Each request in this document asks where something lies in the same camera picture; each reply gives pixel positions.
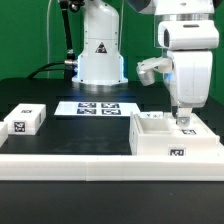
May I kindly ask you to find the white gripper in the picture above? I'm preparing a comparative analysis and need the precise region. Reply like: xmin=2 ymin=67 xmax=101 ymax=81
xmin=158 ymin=20 xmax=219 ymax=127

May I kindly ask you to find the white cabinet body box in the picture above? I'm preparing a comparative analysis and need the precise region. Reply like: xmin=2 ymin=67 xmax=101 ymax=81
xmin=129 ymin=113 xmax=222 ymax=156

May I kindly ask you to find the white cabinet door panel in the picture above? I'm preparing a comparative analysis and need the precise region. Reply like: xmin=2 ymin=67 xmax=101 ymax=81
xmin=138 ymin=111 xmax=164 ymax=119

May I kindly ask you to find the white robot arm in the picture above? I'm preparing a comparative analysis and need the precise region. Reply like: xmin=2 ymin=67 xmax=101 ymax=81
xmin=72 ymin=0 xmax=223 ymax=127

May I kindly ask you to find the white cabinet top block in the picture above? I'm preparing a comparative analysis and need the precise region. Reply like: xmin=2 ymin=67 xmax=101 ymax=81
xmin=4 ymin=103 xmax=46 ymax=135

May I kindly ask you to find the white marker base sheet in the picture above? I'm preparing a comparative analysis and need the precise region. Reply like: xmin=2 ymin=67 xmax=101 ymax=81
xmin=55 ymin=101 xmax=140 ymax=117

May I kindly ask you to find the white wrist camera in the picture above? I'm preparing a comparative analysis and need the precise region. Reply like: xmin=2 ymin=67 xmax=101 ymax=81
xmin=136 ymin=57 xmax=172 ymax=86

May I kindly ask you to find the black cable bundle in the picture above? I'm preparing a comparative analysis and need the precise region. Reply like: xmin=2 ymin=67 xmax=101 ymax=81
xmin=27 ymin=61 xmax=74 ymax=80

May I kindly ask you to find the white U-shaped fence frame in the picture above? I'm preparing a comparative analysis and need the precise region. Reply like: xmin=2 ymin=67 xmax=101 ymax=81
xmin=0 ymin=119 xmax=224 ymax=181

